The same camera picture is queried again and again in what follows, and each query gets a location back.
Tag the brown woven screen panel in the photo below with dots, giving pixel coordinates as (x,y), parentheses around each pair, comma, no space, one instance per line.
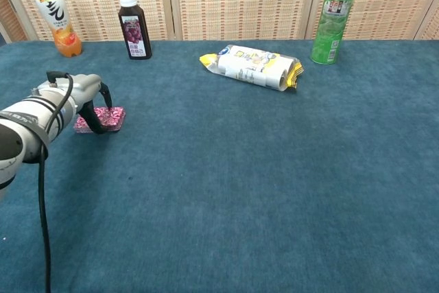
(13,22)

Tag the blue felt table cover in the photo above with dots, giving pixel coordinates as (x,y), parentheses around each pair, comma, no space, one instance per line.
(240,169)

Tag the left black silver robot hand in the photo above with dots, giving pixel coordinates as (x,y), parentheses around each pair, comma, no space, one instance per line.
(89,83)

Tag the dark grape juice bottle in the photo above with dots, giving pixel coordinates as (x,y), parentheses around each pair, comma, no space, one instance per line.
(135,32)

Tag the green chips can red lid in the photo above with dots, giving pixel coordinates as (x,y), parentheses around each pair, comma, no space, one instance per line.
(331,22)

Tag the orange tea drink bottle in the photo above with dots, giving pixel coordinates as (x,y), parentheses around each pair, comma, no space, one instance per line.
(61,22)

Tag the yellow white snack bag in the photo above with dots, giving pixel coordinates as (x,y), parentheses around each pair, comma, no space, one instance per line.
(250,66)

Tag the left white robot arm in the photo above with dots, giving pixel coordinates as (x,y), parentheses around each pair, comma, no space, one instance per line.
(20,135)

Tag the pink patterned packet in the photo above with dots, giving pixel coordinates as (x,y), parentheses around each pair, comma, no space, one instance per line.
(116,114)

